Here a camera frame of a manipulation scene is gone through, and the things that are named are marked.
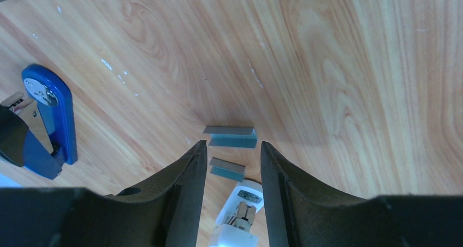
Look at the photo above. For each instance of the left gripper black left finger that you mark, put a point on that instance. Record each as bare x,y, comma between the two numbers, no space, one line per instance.
162,210

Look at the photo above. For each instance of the blue stapler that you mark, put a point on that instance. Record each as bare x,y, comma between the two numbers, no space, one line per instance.
37,127

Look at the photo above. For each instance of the grey staple strip piece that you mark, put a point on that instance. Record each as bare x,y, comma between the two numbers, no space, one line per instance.
233,137

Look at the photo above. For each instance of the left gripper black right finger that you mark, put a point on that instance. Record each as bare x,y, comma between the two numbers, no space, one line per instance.
303,211

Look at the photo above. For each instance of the white stapler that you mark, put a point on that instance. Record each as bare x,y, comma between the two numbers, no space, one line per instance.
237,216

